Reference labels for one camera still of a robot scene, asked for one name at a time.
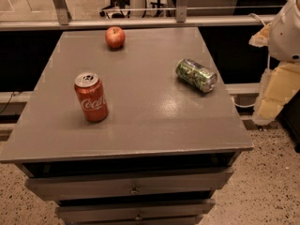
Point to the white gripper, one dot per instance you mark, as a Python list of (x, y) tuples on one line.
[(286, 37)]

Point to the green soda can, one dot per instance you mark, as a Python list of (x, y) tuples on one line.
[(196, 75)]

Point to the red Coca-Cola can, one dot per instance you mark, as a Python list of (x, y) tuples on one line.
[(90, 93)]

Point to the grey drawer cabinet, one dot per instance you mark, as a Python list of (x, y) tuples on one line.
[(115, 138)]

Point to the red apple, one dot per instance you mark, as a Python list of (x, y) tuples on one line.
[(115, 37)]

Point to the black office chair base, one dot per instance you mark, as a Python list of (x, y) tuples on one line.
[(125, 9)]

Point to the lower grey drawer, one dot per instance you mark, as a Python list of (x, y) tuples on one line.
[(136, 211)]

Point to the grey drawer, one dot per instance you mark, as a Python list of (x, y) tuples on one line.
[(136, 211), (128, 184)]

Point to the upper grey drawer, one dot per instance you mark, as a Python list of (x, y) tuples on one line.
[(128, 184)]

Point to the metal window rail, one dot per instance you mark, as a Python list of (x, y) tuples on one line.
[(25, 15)]

